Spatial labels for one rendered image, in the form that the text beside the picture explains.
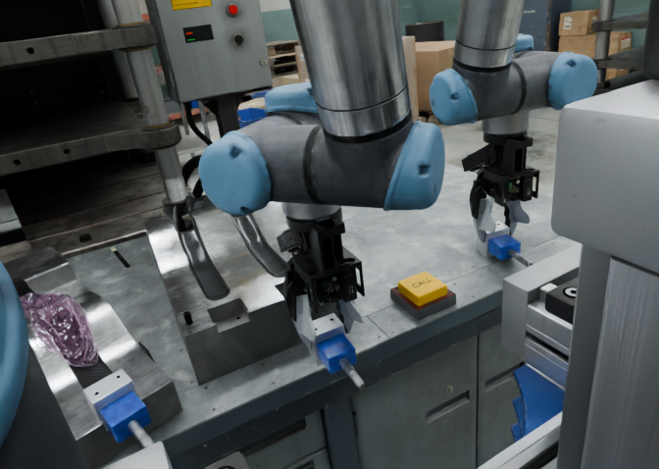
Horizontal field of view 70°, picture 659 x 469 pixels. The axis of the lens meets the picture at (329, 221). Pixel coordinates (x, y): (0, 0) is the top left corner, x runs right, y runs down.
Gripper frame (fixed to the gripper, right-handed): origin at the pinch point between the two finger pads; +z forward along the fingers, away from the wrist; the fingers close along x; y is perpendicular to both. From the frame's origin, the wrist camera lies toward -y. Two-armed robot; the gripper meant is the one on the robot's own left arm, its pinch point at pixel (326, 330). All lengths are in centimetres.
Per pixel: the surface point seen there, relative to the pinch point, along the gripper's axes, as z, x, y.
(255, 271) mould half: -4.0, -5.2, -16.4
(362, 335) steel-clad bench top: 4.7, 6.4, -1.4
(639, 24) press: -3, 346, -193
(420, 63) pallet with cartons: 23, 279, -376
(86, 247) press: 7, -36, -75
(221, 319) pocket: -1.8, -13.2, -9.2
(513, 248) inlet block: 1.5, 40.1, -4.1
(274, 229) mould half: -4.8, 2.6, -28.7
